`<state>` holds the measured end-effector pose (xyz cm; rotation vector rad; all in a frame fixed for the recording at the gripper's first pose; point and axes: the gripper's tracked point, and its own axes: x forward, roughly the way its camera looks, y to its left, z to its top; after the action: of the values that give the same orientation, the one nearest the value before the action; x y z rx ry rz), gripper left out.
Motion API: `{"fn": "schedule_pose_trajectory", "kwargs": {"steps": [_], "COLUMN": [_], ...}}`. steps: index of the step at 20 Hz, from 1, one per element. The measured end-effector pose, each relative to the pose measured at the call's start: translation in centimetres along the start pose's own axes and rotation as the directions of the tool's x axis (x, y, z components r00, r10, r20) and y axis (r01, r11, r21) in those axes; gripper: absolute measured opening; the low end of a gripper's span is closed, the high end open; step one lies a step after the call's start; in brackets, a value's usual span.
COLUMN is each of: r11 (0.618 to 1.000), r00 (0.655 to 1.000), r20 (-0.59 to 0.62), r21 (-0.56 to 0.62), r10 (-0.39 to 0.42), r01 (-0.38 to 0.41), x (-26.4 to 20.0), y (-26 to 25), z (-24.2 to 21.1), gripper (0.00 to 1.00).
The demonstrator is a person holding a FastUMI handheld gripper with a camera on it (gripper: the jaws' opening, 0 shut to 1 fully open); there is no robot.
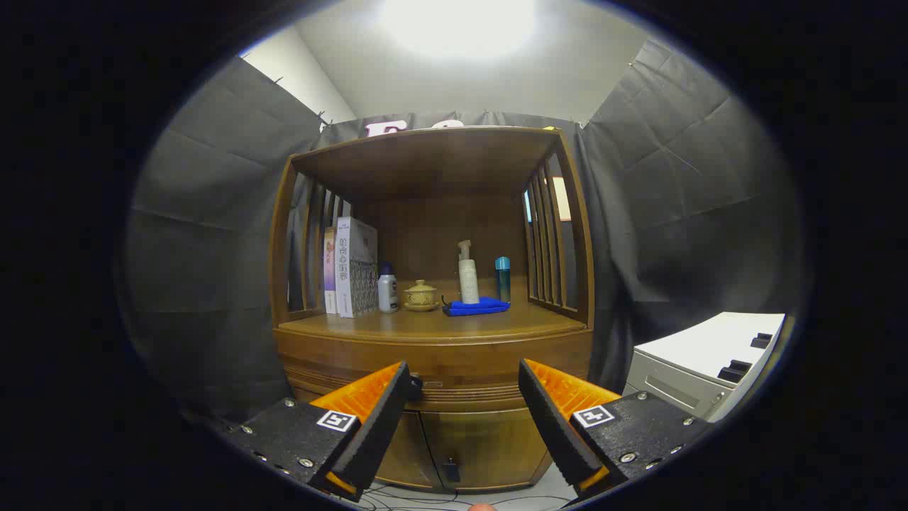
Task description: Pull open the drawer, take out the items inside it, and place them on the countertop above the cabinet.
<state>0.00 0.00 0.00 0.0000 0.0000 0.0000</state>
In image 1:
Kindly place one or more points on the thick white patterned book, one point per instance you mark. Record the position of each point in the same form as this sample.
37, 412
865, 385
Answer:
358, 270

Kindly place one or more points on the yellow lidded teacup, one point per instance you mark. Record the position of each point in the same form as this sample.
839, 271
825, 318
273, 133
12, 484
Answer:
421, 295

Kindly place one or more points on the wooden cabinet countertop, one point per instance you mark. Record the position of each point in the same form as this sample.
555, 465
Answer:
454, 323

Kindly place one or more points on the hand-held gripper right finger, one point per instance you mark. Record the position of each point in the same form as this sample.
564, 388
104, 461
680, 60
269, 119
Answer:
553, 426

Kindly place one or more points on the wooden cabinet door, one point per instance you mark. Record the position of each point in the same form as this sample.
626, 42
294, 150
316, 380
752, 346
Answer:
408, 454
489, 447

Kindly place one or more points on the blue folded cloth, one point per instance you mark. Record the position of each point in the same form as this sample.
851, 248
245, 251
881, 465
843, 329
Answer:
477, 307

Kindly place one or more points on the white plastic drawer unit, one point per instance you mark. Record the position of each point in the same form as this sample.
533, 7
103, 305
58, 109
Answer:
709, 341

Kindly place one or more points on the brown wooden drawer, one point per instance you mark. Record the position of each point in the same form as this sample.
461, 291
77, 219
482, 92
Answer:
461, 358

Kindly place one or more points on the brown wooden cabinet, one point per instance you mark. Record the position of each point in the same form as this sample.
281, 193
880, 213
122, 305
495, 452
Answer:
425, 170

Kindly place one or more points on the black round drawer knob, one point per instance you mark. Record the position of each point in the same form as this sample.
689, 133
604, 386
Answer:
416, 387

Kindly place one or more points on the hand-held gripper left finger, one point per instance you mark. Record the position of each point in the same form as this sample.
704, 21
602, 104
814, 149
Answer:
376, 419

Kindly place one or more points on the thin purple book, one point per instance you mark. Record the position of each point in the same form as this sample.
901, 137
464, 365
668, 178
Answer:
330, 277

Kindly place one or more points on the clear blue bottle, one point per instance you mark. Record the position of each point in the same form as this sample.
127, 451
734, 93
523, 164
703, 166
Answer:
503, 280

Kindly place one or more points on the white lotion bottle blue cap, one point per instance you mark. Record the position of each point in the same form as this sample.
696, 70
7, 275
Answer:
388, 292

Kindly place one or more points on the white pump bottle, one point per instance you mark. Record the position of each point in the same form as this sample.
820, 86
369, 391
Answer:
468, 280

